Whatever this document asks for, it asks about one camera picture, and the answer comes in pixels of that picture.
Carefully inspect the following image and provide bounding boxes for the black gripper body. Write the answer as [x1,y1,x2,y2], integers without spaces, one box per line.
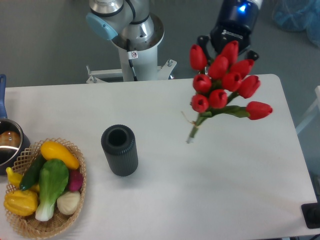
[209,0,263,55]

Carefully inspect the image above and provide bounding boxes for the purple radish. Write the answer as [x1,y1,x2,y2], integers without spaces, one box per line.
[67,170,84,192]

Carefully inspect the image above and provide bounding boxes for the dark green cucumber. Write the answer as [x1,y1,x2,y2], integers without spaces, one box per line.
[19,154,47,191]

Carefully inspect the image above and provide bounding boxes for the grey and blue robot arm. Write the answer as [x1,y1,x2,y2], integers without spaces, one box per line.
[86,0,262,61]

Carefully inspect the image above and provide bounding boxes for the white garlic bulb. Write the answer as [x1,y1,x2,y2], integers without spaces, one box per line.
[57,191,81,215]

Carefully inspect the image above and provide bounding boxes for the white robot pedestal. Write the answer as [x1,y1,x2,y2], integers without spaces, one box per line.
[86,13,177,82]

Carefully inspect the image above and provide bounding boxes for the small yellow gourd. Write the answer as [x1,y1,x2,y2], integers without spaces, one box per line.
[6,167,40,193]

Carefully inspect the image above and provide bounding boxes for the yellow bell pepper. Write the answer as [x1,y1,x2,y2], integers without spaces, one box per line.
[3,190,38,217]

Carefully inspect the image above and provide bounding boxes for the black device at table edge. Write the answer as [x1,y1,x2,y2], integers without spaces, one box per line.
[301,203,320,229]

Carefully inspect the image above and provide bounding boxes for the black cable on pedestal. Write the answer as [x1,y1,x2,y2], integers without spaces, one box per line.
[126,38,139,82]

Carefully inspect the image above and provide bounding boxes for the blue plastic bag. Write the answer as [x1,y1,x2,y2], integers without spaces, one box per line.
[272,0,320,47]

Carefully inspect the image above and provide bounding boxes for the blue handled steel pot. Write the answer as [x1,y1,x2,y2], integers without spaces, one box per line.
[0,74,30,176]

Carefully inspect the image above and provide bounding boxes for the green bok choy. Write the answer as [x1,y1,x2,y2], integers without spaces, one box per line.
[35,159,69,222]

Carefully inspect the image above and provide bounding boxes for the dark grey ribbed vase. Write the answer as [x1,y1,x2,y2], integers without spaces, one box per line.
[101,124,139,177]

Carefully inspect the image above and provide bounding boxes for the red tulip bouquet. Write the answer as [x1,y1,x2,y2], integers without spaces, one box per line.
[186,40,273,144]

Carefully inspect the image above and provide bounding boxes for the white frame at right edge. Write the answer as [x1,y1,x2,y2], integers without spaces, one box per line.
[295,85,320,135]

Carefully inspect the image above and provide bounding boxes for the yellow squash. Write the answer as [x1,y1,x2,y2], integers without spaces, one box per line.
[40,141,80,170]

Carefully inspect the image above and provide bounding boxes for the woven wicker basket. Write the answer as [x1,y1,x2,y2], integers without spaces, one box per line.
[4,137,87,240]

